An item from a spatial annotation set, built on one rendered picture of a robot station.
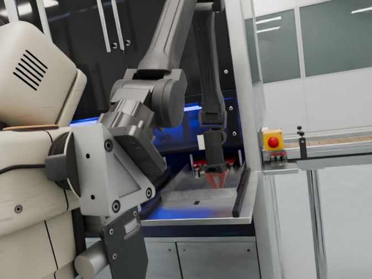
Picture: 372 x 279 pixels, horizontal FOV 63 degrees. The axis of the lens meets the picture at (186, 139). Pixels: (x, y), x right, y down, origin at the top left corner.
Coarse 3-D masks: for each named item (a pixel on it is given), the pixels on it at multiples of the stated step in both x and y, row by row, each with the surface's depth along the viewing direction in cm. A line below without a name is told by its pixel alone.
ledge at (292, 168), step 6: (288, 162) 125; (294, 162) 124; (264, 168) 123; (270, 168) 121; (276, 168) 120; (282, 168) 119; (288, 168) 118; (294, 168) 116; (264, 174) 120; (270, 174) 119; (276, 174) 118
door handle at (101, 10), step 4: (96, 0) 118; (100, 0) 117; (100, 4) 117; (100, 8) 118; (100, 12) 118; (100, 16) 118; (104, 16) 119; (104, 20) 119; (104, 24) 119; (104, 28) 119; (104, 32) 119; (104, 36) 120; (108, 36) 120; (108, 40) 120; (108, 44) 120; (112, 44) 123; (116, 44) 126; (108, 48) 120; (108, 52) 121
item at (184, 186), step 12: (240, 168) 127; (180, 180) 124; (192, 180) 122; (204, 180) 119; (216, 180) 117; (228, 180) 114; (240, 180) 107; (168, 192) 104; (180, 192) 102; (192, 192) 101; (204, 192) 100; (216, 192) 99; (228, 192) 98
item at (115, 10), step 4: (112, 0) 116; (112, 4) 116; (116, 4) 116; (112, 8) 116; (116, 8) 116; (116, 12) 116; (116, 16) 116; (116, 20) 117; (116, 24) 117; (120, 24) 118; (116, 28) 118; (120, 28) 118; (120, 32) 118; (120, 36) 118; (120, 40) 118; (124, 40) 120; (128, 40) 124; (120, 44) 118; (124, 44) 119; (128, 44) 124; (120, 48) 119; (124, 48) 119
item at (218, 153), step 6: (210, 150) 97; (216, 150) 96; (222, 150) 98; (210, 156) 97; (216, 156) 96; (222, 156) 98; (210, 162) 97; (216, 162) 96; (222, 162) 97; (204, 168) 95; (216, 168) 94; (222, 168) 94
